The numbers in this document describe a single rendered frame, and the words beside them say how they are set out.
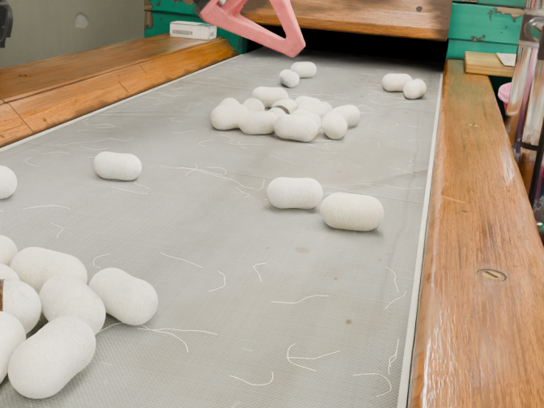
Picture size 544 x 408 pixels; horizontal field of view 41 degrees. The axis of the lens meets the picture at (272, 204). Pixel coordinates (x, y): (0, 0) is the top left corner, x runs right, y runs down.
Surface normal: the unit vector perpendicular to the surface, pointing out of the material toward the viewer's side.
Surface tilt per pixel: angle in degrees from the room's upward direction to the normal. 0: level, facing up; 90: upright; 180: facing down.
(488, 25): 90
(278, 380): 0
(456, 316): 0
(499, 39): 90
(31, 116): 45
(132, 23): 90
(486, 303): 0
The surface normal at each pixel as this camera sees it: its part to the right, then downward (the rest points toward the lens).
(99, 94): 0.73, -0.58
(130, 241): 0.07, -0.95
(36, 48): -0.32, 0.28
